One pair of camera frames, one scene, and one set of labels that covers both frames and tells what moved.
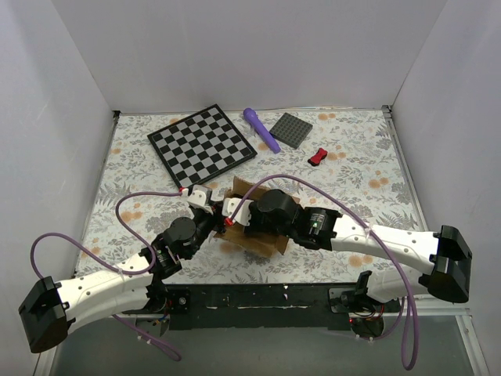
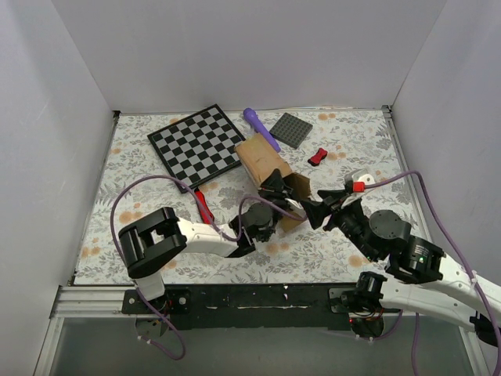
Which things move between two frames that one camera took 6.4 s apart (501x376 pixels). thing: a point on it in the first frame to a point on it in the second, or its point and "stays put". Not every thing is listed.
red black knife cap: [316, 158] stays put
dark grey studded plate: [291, 130] stays put
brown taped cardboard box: [239, 239] to [258, 157]
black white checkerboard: [201, 146] stays put
